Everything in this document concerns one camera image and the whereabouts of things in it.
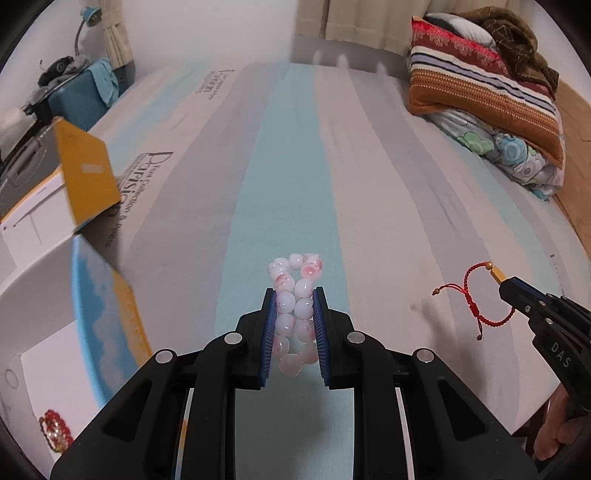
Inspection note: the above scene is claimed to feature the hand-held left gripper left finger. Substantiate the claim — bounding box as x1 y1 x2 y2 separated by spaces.
50 287 278 480

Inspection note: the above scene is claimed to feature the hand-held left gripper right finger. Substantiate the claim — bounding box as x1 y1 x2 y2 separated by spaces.
313 286 539 480

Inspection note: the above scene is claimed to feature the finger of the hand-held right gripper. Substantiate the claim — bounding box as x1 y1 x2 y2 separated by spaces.
499 276 564 308
508 295 555 333

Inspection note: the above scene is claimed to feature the large red cord bracelet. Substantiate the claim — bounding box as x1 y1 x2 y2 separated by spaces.
431 261 517 342

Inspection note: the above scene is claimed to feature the pink bead bracelet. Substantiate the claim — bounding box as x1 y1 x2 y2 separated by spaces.
268 251 324 377

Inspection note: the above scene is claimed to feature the yellow and blue cardboard box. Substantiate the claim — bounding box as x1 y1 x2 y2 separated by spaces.
0 117 188 469

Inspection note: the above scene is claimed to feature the red beaded jewelry piece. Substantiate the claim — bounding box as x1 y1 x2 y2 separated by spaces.
39 408 73 452

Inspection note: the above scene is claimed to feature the person's right hand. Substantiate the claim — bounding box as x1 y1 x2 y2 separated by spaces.
533 383 580 462

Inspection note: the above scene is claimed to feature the floral quilt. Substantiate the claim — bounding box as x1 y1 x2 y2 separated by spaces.
431 111 565 201

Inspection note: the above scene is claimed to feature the brown blanket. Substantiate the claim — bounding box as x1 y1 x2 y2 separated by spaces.
455 7 559 88

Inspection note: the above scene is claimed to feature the grey and white pillow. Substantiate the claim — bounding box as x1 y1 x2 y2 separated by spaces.
425 13 497 47

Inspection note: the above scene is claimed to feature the black appliance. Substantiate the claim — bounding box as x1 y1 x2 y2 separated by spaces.
0 124 62 217

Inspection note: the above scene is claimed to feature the teal cloth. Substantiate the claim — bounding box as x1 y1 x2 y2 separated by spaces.
88 59 122 104

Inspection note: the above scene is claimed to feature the blue suitcase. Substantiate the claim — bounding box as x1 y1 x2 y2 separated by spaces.
34 69 134 132

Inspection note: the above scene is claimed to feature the cream curtain behind bed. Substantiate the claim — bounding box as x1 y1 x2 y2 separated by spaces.
298 0 411 54

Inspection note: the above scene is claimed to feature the beige window curtain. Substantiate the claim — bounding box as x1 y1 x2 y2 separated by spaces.
102 0 134 70

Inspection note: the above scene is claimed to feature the dark clothes pile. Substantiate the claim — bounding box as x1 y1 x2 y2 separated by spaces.
37 55 90 86

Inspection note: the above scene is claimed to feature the blue desk lamp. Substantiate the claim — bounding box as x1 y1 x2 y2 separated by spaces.
76 4 103 58

